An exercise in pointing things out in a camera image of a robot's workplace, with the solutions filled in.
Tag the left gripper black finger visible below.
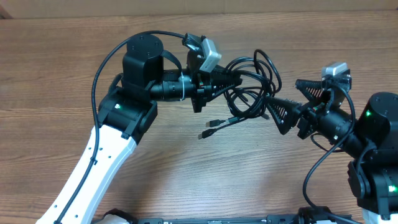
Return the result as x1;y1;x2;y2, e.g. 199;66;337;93
213;65;239;80
210;78;243;100

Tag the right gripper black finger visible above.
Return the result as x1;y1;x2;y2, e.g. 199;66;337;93
295;79;323;101
266;96;302;135

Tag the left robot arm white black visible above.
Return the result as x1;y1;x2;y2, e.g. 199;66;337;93
39;30;242;223

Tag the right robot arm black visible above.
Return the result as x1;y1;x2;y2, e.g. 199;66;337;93
267;75;397;223

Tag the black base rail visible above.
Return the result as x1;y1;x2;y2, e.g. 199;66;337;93
91;205;354;224

